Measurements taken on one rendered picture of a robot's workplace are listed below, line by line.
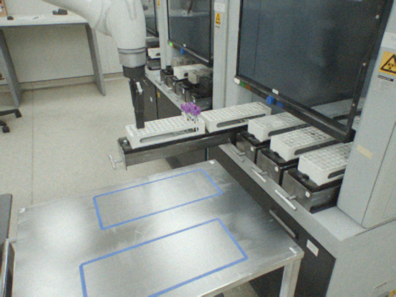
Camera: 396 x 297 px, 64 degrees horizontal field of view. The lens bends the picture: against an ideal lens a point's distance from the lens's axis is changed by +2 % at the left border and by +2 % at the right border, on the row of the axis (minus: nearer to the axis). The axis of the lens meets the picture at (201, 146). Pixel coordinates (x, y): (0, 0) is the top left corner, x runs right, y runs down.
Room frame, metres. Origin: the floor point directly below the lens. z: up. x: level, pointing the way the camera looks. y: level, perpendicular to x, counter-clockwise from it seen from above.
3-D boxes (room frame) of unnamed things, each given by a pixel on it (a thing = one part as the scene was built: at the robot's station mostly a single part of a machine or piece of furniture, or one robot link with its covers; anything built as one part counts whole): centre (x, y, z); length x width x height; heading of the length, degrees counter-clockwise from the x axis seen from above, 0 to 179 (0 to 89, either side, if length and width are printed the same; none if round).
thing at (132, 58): (1.06, 0.23, 1.13); 0.09 x 0.09 x 0.06
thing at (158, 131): (1.10, 0.14, 0.83); 0.30 x 0.10 x 0.06; 115
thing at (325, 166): (0.88, -0.47, 0.83); 0.30 x 0.10 x 0.06; 115
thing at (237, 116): (1.23, -0.15, 0.83); 0.30 x 0.10 x 0.06; 115
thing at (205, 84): (1.62, -0.02, 0.85); 0.12 x 0.02 x 0.06; 25
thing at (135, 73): (1.06, 0.23, 1.06); 0.08 x 0.07 x 0.09; 25
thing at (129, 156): (1.16, 0.01, 0.78); 0.73 x 0.14 x 0.09; 115
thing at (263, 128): (1.15, -0.34, 0.83); 0.30 x 0.10 x 0.06; 115
